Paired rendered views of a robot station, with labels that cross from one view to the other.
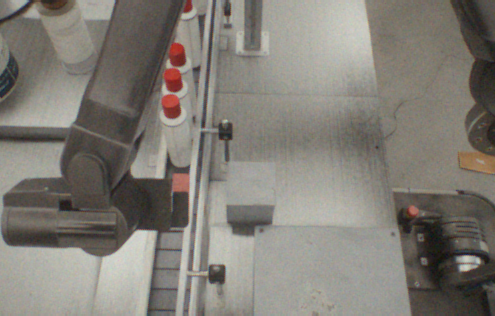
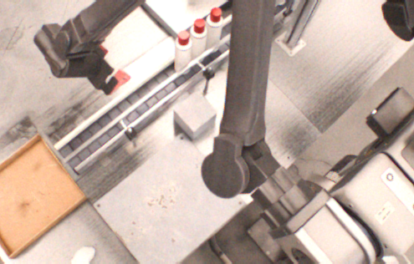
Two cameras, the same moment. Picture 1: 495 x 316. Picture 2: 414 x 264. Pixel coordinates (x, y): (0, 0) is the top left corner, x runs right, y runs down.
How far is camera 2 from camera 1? 44 cm
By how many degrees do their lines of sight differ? 19
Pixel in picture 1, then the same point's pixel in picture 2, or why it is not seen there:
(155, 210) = (98, 77)
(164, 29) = (117, 10)
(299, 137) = not seen: hidden behind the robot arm
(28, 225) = (41, 42)
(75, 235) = (50, 59)
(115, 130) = (80, 33)
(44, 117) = not seen: outside the picture
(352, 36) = (349, 88)
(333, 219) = not seen: hidden behind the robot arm
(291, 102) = (273, 92)
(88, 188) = (58, 46)
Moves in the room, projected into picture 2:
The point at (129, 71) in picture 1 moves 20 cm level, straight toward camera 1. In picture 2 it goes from (98, 15) to (34, 104)
